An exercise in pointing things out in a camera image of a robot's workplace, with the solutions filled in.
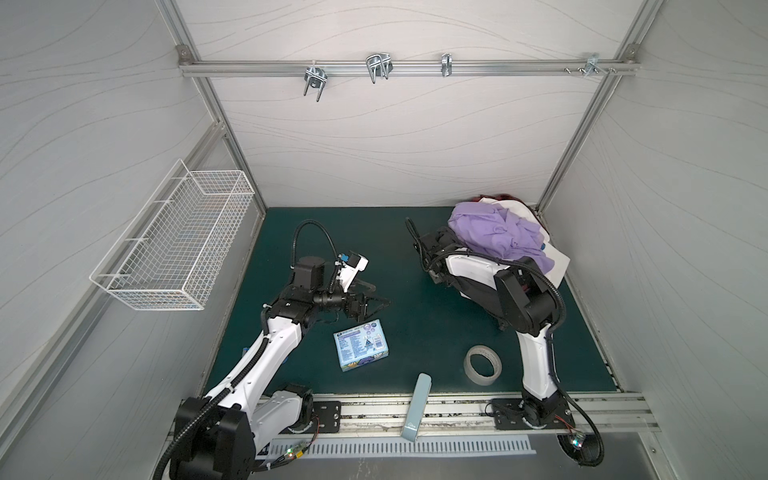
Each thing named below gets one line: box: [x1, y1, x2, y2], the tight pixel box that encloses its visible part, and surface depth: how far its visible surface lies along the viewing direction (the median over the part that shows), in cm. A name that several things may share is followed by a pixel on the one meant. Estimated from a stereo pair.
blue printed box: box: [333, 318, 390, 373], surface depth 82 cm
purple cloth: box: [448, 202, 555, 275], surface depth 97 cm
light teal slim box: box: [401, 372, 432, 442], surface depth 75 cm
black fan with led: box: [556, 432, 604, 467], surface depth 73 cm
